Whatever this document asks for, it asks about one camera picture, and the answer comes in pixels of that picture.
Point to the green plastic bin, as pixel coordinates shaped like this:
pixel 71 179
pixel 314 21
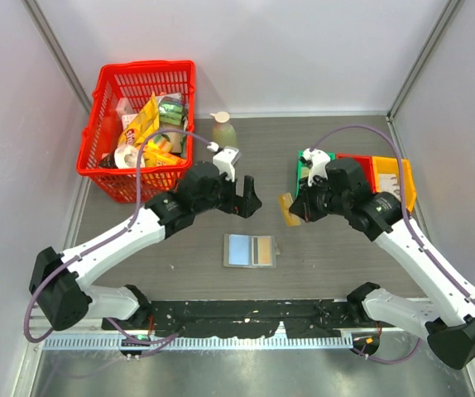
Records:
pixel 302 172

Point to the red plastic shopping basket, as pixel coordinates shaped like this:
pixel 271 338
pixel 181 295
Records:
pixel 135 81

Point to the yellow plastic bin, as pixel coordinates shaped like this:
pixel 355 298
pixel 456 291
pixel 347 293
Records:
pixel 388 165

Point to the white paper roll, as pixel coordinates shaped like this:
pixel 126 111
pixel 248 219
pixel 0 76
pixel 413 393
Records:
pixel 125 156

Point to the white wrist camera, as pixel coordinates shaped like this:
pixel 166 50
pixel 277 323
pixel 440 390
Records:
pixel 225 159
pixel 315 160

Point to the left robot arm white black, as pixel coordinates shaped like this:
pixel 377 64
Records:
pixel 63 283

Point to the cards in yellow bin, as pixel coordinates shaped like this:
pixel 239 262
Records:
pixel 389 183

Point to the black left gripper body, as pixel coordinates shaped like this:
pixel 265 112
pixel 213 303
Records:
pixel 223 198

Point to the white slotted cable duct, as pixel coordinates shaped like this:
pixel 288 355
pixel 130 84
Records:
pixel 110 341

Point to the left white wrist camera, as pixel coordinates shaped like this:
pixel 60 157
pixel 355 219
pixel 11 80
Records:
pixel 225 159

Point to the yellow snack bag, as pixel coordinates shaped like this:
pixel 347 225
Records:
pixel 163 149

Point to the green snack packet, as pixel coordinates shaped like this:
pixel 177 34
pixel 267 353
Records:
pixel 171 108

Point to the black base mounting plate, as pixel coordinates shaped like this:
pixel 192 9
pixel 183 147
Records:
pixel 249 319

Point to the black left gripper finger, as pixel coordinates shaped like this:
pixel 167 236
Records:
pixel 249 194
pixel 246 207

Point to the green soap dispenser bottle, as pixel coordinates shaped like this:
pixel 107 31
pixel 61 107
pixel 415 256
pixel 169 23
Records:
pixel 223 132

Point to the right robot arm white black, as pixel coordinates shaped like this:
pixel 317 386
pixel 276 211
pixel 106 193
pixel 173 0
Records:
pixel 447 321

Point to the aluminium frame rail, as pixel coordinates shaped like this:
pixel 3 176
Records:
pixel 39 323

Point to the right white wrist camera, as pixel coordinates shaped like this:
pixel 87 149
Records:
pixel 315 160

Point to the red plastic bin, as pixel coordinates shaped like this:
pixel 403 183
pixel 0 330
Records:
pixel 365 161

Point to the gold credit card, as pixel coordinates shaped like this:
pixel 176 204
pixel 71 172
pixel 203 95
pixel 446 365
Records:
pixel 285 200

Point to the grey card holder wallet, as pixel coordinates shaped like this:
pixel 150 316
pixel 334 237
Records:
pixel 251 266

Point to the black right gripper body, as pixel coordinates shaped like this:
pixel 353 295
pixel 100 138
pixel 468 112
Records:
pixel 328 201

